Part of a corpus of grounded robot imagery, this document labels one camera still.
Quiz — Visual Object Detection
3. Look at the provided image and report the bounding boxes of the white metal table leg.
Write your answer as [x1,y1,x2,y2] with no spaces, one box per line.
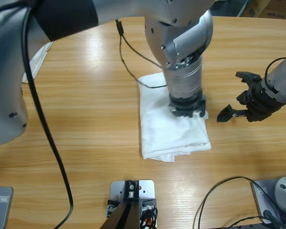
[237,0,252,17]

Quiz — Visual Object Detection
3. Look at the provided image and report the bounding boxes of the white block with dark post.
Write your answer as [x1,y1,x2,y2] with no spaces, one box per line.
[100,180,158,229]

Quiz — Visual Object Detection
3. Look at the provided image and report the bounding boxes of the long looped black cable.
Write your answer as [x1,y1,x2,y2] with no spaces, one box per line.
[193,176,281,229]

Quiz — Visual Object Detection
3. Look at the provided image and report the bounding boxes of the brown cardboard box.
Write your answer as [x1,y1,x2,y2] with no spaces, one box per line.
[242,0,286,20]

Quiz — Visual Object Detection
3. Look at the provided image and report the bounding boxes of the grey base plate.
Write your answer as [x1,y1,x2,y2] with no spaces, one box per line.
[0,186,14,229]
[250,178,286,225]

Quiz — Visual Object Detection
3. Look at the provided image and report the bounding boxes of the white T-shirt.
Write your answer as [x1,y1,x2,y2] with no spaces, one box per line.
[137,73,212,163]
[22,42,53,84]

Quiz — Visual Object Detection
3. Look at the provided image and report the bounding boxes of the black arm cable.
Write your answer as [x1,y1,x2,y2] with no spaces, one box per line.
[264,57,286,83]
[22,7,169,229]

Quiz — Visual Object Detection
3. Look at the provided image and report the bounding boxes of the black base plug cable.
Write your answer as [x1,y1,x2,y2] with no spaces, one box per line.
[225,209,286,229]

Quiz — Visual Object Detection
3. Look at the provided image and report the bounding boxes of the orange cable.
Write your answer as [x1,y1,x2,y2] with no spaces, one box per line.
[143,212,157,227]

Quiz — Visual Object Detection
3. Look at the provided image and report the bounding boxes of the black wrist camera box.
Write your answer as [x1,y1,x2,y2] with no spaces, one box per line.
[235,71,263,84]

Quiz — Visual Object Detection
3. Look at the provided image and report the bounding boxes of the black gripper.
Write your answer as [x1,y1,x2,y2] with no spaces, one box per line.
[168,94,209,119]
[216,80,283,123]

